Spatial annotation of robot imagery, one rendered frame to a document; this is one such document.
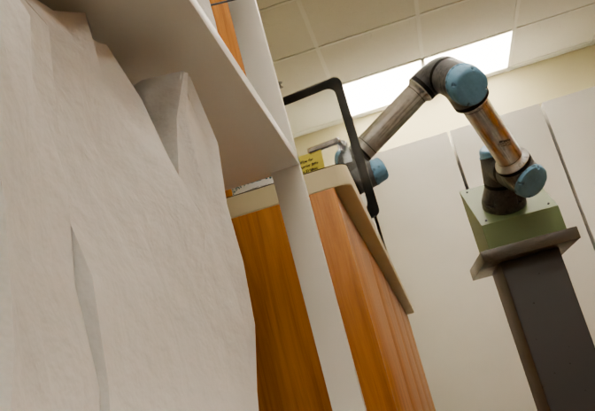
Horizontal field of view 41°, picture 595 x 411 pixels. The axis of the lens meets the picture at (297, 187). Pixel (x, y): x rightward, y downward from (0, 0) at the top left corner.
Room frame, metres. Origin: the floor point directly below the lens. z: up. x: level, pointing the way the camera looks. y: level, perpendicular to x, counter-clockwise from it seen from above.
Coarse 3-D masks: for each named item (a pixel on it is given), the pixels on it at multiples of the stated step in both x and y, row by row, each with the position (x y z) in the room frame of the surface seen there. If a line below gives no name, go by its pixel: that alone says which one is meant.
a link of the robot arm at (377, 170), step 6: (366, 162) 2.29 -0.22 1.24; (372, 162) 2.27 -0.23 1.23; (378, 162) 2.27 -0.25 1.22; (372, 168) 2.26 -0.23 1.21; (378, 168) 2.27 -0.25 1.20; (384, 168) 2.27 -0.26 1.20; (372, 174) 2.27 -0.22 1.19; (378, 174) 2.27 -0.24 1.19; (384, 174) 2.28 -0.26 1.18; (372, 180) 2.27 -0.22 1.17; (378, 180) 2.28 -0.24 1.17; (384, 180) 2.30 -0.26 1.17
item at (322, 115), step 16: (336, 80) 1.97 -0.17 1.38; (288, 96) 2.01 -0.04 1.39; (304, 96) 1.99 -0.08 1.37; (320, 96) 1.98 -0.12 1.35; (336, 96) 1.97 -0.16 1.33; (288, 112) 2.01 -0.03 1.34; (304, 112) 2.00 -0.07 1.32; (320, 112) 1.98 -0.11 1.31; (336, 112) 1.97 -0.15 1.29; (304, 128) 2.00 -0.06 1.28; (320, 128) 1.99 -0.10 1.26; (336, 128) 1.98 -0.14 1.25; (352, 128) 1.96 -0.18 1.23; (304, 144) 2.00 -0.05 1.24; (336, 144) 1.98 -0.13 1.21; (352, 144) 1.97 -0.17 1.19; (336, 160) 1.98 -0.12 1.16; (352, 160) 1.97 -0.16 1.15; (352, 176) 1.97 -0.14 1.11; (368, 176) 1.96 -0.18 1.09; (368, 192) 1.97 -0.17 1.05; (368, 208) 1.97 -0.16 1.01
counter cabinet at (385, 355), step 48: (240, 240) 1.35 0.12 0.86; (288, 240) 1.34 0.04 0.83; (336, 240) 1.33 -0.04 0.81; (288, 288) 1.35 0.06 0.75; (336, 288) 1.34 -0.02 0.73; (384, 288) 2.09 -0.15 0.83; (288, 336) 1.35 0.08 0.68; (384, 336) 1.55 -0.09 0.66; (288, 384) 1.35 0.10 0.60; (384, 384) 1.33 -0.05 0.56
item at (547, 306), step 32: (544, 256) 2.64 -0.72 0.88; (512, 288) 2.64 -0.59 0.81; (544, 288) 2.64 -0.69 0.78; (512, 320) 2.75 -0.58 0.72; (544, 320) 2.64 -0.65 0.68; (576, 320) 2.64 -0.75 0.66; (544, 352) 2.64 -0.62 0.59; (576, 352) 2.64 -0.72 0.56; (544, 384) 2.64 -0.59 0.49; (576, 384) 2.64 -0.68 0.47
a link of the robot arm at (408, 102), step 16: (432, 64) 2.25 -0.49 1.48; (416, 80) 2.29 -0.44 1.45; (400, 96) 2.32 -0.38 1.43; (416, 96) 2.31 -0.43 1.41; (432, 96) 2.32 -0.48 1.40; (384, 112) 2.33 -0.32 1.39; (400, 112) 2.32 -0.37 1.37; (368, 128) 2.34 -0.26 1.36; (384, 128) 2.33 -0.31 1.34; (368, 144) 2.34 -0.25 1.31; (368, 160) 2.38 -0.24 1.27
